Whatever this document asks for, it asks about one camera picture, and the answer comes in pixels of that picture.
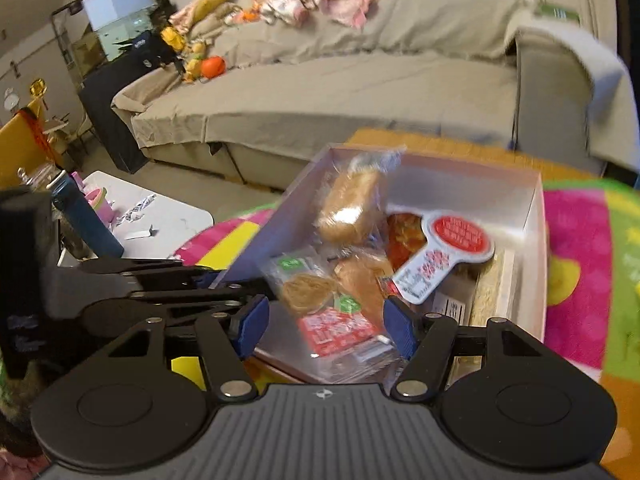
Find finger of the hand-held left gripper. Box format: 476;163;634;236
127;282;253;321
80;257;226;289

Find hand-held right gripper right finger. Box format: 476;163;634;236
382;296;543;401

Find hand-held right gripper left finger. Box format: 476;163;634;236
107;294;271;401

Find long bread packet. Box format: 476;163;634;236
332;255;396;331

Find noodle cake packet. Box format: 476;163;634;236
260;254;396;368

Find red round label packet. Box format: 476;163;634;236
385;210;497;307

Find round bread packet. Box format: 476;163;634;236
312;147;406;246

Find pink cardboard box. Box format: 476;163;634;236
220;142;548;386

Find white marble table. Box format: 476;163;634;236
57;170;216;268

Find blue water bottle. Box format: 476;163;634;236
50;170;126;261

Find pink cup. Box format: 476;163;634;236
70;171;118;226

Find beige snack packet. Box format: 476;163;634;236
467;249;517;331

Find yellow chair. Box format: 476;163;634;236
0;95;58;191

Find black cabinet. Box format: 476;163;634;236
77;35;186;173

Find colourful play mat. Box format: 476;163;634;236
170;175;640;480

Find orange ball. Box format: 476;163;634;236
200;56;227;79

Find yellow plush toy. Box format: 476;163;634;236
160;25;207;84

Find beige covered sofa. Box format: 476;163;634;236
112;0;628;161

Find glass fish tank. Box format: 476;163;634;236
51;0;163;81

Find yellow pink cushion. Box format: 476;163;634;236
170;0;236;31

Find pink baby clothes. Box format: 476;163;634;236
245;0;396;28

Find green box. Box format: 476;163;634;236
534;2;582;23

